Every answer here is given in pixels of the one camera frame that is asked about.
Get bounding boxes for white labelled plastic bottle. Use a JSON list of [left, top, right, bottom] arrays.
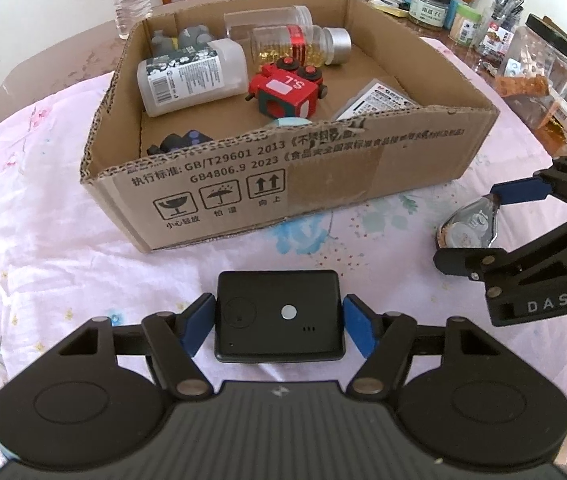
[[137, 39, 248, 118]]

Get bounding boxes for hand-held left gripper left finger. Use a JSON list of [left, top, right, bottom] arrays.
[[56, 293, 217, 402]]

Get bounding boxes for green lid jar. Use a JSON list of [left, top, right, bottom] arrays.
[[451, 2, 484, 46]]

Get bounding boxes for gold capsule bottle silver cap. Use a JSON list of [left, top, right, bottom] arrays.
[[251, 24, 353, 67]]

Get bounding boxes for clear correction tape dispenser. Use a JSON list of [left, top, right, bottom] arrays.
[[436, 195, 501, 251]]

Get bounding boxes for cardboard box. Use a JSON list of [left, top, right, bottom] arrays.
[[80, 0, 500, 255]]

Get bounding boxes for black lid glass jar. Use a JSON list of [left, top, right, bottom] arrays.
[[408, 0, 457, 28]]

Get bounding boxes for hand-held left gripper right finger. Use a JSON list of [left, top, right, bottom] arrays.
[[342, 293, 504, 396]]

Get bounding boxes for black rectangular device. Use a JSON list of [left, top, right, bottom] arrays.
[[214, 270, 347, 363]]

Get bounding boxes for clear pen holder jar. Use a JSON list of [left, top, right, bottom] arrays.
[[483, 0, 524, 68]]

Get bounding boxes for empty clear plastic bottle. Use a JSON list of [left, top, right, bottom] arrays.
[[224, 5, 314, 41]]

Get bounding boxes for large clear black lid jar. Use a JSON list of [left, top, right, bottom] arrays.
[[501, 14, 567, 133]]

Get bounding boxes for small white box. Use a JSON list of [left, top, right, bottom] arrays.
[[548, 100, 567, 133]]

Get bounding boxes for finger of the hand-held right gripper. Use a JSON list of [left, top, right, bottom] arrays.
[[432, 212, 567, 282], [491, 155, 567, 221]]

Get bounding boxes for orange snack packet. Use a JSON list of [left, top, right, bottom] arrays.
[[493, 75, 551, 98]]

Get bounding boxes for black toy car red wheels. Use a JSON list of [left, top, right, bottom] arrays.
[[146, 129, 214, 157]]

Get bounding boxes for red green toy train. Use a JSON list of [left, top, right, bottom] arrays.
[[248, 57, 329, 118]]

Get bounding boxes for light blue round container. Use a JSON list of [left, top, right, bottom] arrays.
[[264, 116, 314, 128]]

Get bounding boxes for clear water bottle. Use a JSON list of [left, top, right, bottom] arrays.
[[106, 0, 153, 41]]

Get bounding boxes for grey toy figure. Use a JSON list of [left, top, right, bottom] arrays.
[[151, 25, 213, 58]]

